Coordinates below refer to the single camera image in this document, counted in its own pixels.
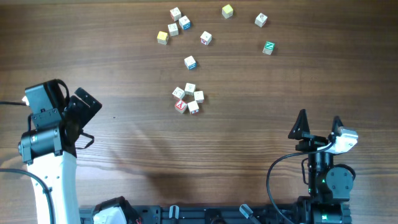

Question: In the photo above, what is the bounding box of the red sided block top left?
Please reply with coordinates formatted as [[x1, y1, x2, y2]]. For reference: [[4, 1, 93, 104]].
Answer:
[[170, 7, 182, 21]]

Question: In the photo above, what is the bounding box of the yellow green top block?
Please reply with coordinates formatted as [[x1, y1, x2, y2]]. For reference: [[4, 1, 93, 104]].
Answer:
[[221, 4, 234, 19]]

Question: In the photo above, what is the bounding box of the ball picture blue block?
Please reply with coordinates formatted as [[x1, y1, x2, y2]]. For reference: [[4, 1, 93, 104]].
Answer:
[[184, 55, 197, 70]]

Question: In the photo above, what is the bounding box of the red top letter block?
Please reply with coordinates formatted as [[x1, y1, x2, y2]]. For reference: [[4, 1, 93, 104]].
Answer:
[[175, 100, 187, 113]]

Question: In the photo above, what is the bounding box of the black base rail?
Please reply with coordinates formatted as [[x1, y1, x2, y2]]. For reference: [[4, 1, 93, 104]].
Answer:
[[79, 195, 352, 224]]

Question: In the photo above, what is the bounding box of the black right camera cable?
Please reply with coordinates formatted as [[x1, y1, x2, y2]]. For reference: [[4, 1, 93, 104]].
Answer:
[[266, 136, 335, 224]]

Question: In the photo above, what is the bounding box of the black left camera cable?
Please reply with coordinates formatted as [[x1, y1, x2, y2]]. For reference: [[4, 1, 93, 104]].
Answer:
[[0, 101, 57, 224]]

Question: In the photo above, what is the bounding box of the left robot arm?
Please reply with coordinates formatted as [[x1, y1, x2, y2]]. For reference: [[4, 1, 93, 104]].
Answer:
[[18, 79, 102, 223]]

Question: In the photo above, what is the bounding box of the snail picture wooden block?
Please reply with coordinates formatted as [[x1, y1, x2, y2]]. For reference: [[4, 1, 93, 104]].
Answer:
[[168, 23, 179, 37]]

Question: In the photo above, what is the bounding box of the white block far right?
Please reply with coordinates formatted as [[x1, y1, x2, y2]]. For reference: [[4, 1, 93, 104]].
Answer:
[[254, 13, 268, 27]]

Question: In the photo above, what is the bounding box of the white block red side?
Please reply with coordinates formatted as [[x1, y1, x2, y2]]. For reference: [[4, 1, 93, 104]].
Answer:
[[187, 101, 199, 114]]

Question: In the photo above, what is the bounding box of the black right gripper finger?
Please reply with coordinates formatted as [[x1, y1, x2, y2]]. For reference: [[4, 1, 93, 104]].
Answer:
[[288, 109, 310, 140], [329, 116, 343, 137]]

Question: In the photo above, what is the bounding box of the cat picture red block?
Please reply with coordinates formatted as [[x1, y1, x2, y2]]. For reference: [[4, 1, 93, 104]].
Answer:
[[172, 87, 185, 100]]

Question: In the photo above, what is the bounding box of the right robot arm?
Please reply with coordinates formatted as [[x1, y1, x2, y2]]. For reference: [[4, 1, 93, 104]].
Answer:
[[288, 109, 358, 223]]

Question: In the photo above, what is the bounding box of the black camera cable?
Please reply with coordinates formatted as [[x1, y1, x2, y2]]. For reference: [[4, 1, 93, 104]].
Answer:
[[0, 101, 57, 224], [266, 136, 335, 224]]

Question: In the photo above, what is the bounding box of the blue sided sailboat block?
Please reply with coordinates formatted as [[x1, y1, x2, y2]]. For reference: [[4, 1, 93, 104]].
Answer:
[[178, 16, 191, 30]]

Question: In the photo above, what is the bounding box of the number four wooden block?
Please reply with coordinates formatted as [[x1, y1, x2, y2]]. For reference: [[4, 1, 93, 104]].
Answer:
[[184, 83, 196, 96]]

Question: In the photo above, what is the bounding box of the yellow top letter block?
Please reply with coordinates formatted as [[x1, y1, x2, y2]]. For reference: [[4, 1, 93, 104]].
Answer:
[[157, 31, 169, 45]]

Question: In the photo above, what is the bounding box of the bird picture red block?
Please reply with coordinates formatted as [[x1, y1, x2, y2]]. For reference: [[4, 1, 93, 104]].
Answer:
[[194, 91, 205, 103]]

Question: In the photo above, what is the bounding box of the green N letter block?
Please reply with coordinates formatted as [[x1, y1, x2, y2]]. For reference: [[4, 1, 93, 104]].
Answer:
[[262, 41, 275, 55]]

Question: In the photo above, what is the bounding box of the key picture red A block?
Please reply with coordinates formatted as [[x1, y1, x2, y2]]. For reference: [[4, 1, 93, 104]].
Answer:
[[200, 31, 212, 45]]

